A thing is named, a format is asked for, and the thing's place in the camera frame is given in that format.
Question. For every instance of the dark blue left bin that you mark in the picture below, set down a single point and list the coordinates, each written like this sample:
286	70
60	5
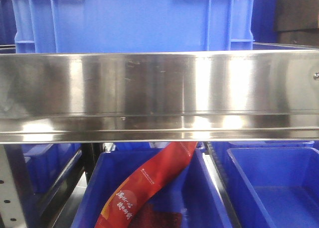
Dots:
46	161

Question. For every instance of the dark blue bin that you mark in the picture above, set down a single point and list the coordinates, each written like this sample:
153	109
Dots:
274	187
174	180
46	161

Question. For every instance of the large light blue crate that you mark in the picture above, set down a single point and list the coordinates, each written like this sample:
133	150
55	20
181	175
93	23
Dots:
67	26

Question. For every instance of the red printed snack bag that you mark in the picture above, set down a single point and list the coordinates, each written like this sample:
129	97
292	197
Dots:
127	200

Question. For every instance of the perforated white metal upright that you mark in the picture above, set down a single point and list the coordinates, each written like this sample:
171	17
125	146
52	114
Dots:
11	210

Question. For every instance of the stainless steel shelf rail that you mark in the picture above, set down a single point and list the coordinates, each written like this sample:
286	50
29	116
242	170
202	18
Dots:
191	96

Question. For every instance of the dark blue centre bin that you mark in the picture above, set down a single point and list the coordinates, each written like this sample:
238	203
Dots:
174	180

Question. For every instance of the dark blue right bin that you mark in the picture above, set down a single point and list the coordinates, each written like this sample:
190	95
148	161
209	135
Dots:
274	187

